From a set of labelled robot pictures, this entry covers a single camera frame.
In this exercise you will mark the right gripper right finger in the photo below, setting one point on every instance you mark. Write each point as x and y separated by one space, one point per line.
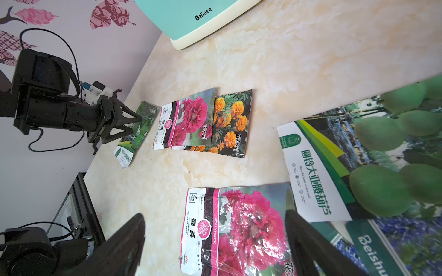
309 248

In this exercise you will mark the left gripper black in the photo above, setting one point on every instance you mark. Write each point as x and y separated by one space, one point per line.
43 111

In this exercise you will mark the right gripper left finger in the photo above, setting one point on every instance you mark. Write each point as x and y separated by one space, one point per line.
118 256

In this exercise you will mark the hollyhock seed packet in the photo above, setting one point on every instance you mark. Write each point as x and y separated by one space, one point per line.
237 231
186 122

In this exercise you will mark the lavender seed packet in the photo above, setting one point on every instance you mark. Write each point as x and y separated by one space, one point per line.
405 245

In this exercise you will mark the green gourd seed packet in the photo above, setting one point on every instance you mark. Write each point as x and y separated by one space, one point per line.
378 157

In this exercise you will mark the marigold seed packet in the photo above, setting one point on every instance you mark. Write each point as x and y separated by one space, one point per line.
230 125

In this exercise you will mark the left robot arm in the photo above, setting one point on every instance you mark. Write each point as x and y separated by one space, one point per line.
44 94

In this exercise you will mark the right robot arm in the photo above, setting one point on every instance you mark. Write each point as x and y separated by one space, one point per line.
30 252

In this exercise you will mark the mint green toaster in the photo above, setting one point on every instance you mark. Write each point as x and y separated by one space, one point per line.
186 22

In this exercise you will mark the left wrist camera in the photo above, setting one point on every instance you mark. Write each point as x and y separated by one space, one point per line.
92 92

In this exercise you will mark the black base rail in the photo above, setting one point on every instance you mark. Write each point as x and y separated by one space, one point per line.
76 218

